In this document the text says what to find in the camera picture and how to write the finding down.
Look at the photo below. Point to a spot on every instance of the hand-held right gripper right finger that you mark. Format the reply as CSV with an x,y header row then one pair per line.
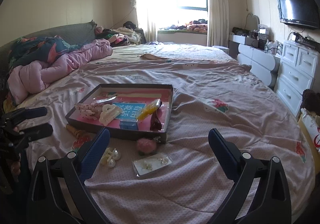
x,y
221,150

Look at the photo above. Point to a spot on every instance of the brown fluffy cloth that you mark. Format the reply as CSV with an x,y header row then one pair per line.
x,y
312,100

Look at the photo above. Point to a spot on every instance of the small blue box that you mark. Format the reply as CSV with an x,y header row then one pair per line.
x,y
128,124

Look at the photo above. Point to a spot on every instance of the white quilted bed cover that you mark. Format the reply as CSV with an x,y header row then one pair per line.
x,y
195,51

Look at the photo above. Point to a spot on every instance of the black wall television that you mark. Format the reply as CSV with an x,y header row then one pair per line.
x,y
297,7

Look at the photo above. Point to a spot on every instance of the white hair claw clip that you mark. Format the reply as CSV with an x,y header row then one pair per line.
x,y
108,115

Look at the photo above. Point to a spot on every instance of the pile of clothes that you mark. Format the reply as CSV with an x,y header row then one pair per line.
x,y
122,36

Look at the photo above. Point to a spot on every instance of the dark red hair accessory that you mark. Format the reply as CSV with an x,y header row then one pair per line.
x,y
156,121

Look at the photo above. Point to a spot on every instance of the pearl hair clip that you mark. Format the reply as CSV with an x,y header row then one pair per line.
x,y
111,159

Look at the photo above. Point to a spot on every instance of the tan cloth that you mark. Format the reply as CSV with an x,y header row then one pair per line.
x,y
153,57

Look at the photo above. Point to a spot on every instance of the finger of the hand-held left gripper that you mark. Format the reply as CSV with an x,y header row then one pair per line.
x,y
37,131
30,113

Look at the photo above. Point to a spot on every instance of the grey padded headboard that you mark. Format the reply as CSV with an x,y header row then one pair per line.
x,y
67,32

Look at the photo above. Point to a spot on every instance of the white dotted hair scrunchie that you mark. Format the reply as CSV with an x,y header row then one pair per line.
x,y
87,110

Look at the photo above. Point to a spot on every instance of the person's left hand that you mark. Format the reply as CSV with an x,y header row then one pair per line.
x,y
16,167

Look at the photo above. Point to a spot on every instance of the yellow plastic pouch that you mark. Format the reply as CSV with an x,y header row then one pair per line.
x,y
148,110

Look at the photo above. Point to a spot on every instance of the dark floral quilt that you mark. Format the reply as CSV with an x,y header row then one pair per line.
x,y
37,47

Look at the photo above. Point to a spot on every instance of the clear earring card packet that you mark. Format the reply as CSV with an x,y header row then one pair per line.
x,y
152,166

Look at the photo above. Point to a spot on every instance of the black set-top box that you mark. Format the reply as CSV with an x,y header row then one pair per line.
x,y
307,41

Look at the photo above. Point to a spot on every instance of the white round stool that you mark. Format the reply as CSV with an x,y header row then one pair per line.
x,y
220,49

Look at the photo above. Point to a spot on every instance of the shallow dark cardboard tray box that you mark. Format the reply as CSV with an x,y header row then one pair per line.
x,y
130,96

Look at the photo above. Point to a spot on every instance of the folded clothes heap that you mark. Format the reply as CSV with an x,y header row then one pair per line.
x,y
197,26

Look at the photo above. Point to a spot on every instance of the pink fluffy ball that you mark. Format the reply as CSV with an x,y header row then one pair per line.
x,y
146,145

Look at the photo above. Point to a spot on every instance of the heart-shaped vanity mirror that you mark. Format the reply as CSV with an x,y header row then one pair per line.
x,y
251,24

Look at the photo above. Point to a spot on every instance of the white vanity desk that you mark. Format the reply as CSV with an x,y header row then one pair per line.
x,y
257,60

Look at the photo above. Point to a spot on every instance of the pink quilt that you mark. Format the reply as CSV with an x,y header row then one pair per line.
x,y
50,69

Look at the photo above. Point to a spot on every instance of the white and red bag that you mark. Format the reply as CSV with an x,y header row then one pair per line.
x,y
311,126

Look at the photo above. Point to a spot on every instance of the white drawer chest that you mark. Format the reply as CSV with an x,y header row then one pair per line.
x,y
295,74

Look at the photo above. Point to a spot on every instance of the white sheer curtain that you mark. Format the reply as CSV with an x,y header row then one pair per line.
x,y
143,9
216,9

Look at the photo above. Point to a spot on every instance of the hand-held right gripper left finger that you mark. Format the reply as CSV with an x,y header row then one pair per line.
x,y
93,150

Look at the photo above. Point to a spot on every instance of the clear cosmetics organizer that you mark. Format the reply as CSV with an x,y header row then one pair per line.
x,y
263,31

